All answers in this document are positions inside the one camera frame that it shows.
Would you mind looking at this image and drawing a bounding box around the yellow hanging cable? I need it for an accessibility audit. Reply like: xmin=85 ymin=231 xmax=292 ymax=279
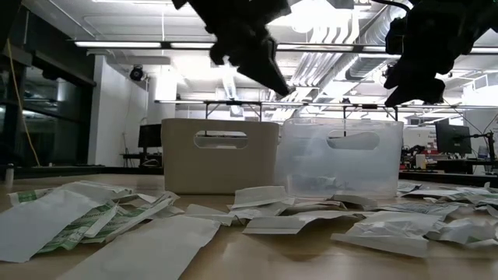
xmin=6 ymin=38 xmax=42 ymax=167

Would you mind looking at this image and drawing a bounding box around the black printed white packet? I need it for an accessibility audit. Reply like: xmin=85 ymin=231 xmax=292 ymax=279
xmin=367 ymin=201 xmax=461 ymax=216
xmin=299 ymin=174 xmax=339 ymax=191

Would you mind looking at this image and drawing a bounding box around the small white crumpled packet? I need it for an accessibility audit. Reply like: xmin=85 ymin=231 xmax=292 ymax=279
xmin=426 ymin=216 xmax=498 ymax=248

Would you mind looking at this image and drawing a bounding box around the narrow white paper strip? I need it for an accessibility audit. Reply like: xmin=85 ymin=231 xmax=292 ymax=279
xmin=104 ymin=192 xmax=181 ymax=243
xmin=83 ymin=205 xmax=118 ymax=239

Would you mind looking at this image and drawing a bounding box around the grey plastic bin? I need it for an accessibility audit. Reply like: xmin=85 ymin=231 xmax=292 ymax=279
xmin=161 ymin=118 xmax=280 ymax=195

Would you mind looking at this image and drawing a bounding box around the black overhead frame bar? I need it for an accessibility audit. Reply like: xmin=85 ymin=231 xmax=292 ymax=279
xmin=73 ymin=40 xmax=498 ymax=55

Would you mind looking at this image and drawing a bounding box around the clear plastic bin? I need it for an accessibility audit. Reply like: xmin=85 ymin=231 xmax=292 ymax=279
xmin=275 ymin=117 xmax=405 ymax=199

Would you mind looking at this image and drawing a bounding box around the black computer monitor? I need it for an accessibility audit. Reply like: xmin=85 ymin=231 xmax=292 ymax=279
xmin=435 ymin=123 xmax=473 ymax=155
xmin=138 ymin=124 xmax=163 ymax=149

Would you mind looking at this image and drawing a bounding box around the green printed packet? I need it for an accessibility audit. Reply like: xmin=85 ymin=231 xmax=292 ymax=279
xmin=37 ymin=204 xmax=117 ymax=254

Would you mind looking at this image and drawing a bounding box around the black framed table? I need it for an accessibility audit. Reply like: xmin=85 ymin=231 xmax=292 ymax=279
xmin=204 ymin=100 xmax=262 ymax=120
xmin=342 ymin=103 xmax=400 ymax=122

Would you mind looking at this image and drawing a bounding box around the black hanging camera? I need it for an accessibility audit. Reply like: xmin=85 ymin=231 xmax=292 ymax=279
xmin=129 ymin=65 xmax=146 ymax=82

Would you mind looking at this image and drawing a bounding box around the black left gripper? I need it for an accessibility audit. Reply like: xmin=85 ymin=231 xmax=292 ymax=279
xmin=172 ymin=0 xmax=296 ymax=97

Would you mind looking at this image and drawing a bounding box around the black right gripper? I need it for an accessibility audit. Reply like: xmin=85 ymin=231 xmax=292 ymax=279
xmin=383 ymin=0 xmax=478 ymax=108

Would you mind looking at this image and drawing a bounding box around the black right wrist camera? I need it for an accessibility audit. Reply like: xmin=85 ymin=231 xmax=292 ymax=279
xmin=384 ymin=17 xmax=409 ymax=55

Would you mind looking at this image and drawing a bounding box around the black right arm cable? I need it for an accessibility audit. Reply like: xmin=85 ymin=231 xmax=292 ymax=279
xmin=371 ymin=0 xmax=413 ymax=12

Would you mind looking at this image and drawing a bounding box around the silver ventilation duct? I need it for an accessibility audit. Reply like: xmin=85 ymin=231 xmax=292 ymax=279
xmin=345 ymin=0 xmax=413 ymax=81

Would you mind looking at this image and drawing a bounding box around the dark office desk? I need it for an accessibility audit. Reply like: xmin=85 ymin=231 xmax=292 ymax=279
xmin=120 ymin=152 xmax=163 ymax=168

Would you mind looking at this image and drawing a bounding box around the long white paper packet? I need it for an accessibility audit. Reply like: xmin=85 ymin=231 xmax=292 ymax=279
xmin=58 ymin=215 xmax=222 ymax=280
xmin=227 ymin=201 xmax=291 ymax=221
xmin=243 ymin=212 xmax=351 ymax=236
xmin=330 ymin=212 xmax=445 ymax=257
xmin=0 ymin=189 xmax=117 ymax=264
xmin=232 ymin=185 xmax=289 ymax=210

